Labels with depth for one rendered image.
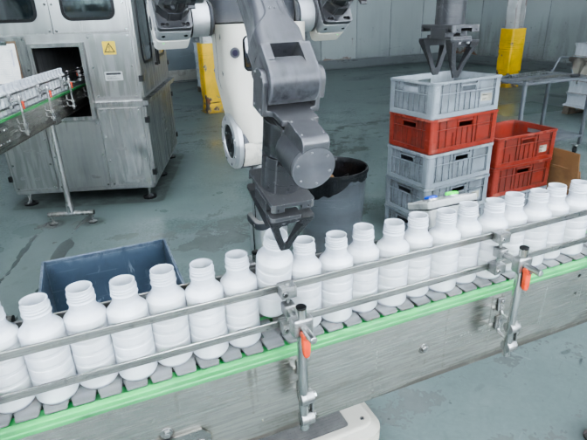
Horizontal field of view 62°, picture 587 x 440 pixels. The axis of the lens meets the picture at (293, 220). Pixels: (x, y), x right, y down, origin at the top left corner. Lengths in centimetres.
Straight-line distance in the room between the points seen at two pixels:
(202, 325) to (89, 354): 17
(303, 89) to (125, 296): 39
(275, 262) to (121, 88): 369
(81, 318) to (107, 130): 376
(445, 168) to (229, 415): 267
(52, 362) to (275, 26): 55
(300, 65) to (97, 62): 382
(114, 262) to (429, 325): 84
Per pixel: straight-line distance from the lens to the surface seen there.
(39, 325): 77
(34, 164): 474
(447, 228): 96
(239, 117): 134
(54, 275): 142
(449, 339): 106
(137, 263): 142
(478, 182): 362
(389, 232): 89
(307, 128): 59
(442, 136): 325
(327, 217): 293
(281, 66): 61
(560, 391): 248
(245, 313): 81
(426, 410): 222
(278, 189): 68
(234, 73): 131
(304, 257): 82
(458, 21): 106
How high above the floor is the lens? 152
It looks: 23 degrees down
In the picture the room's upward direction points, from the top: 2 degrees counter-clockwise
